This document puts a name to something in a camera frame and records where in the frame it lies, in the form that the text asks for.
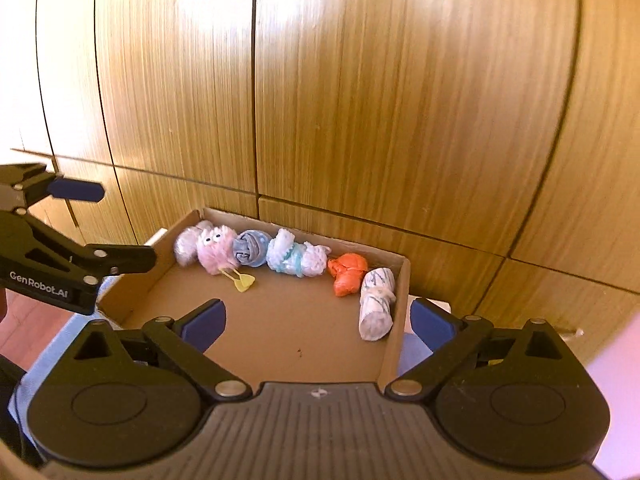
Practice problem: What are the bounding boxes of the cardboard box tray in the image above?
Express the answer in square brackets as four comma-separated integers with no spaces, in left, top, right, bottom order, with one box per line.
[98,208,410,388]

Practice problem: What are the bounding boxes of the orange sock ball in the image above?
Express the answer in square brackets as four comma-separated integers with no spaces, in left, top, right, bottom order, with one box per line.
[328,252,369,297]

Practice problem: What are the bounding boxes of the grey blue sock ball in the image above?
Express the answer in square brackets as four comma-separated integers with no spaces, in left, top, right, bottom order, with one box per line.
[232,230,272,268]

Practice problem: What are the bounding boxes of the white light-blue fluffy sock roll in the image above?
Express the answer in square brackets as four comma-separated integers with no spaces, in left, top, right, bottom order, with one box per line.
[266,229,331,278]

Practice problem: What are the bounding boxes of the white grey patterned sock roll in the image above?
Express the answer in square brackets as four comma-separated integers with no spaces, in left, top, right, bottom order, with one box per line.
[358,268,396,341]

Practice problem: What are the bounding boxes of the pink fluffy sock with eyes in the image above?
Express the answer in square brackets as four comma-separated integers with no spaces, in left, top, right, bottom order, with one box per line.
[196,226,255,292]

